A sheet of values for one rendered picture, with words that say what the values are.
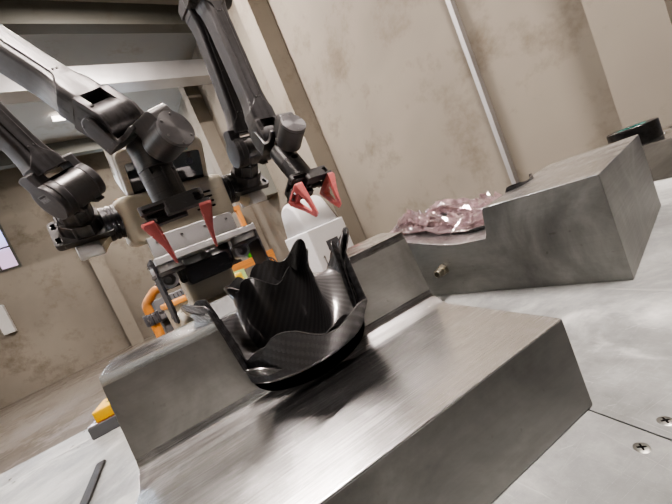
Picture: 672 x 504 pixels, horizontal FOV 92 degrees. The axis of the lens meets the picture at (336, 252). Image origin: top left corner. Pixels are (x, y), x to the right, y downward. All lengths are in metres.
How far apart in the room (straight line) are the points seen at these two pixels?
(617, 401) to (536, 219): 0.21
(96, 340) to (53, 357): 0.87
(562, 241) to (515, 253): 0.05
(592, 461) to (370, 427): 0.12
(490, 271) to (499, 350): 0.26
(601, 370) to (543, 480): 0.10
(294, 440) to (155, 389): 0.11
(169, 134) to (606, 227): 0.55
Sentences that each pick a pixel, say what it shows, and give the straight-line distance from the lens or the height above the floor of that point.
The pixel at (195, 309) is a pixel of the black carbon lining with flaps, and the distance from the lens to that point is 0.27.
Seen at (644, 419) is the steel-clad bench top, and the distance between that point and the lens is 0.26.
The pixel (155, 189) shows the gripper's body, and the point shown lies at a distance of 0.61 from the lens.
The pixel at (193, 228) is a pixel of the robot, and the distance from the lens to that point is 0.93.
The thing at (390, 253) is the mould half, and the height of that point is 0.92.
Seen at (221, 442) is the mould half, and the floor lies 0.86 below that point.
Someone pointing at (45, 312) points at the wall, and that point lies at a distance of 10.61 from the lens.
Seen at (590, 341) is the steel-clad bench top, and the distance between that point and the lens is 0.34.
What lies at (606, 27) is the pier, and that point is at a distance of 2.73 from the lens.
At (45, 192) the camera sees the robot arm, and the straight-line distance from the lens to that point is 0.85.
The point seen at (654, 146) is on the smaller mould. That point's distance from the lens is 0.84.
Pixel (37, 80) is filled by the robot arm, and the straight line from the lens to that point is 0.70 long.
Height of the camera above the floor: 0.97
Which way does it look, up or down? 5 degrees down
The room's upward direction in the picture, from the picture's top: 23 degrees counter-clockwise
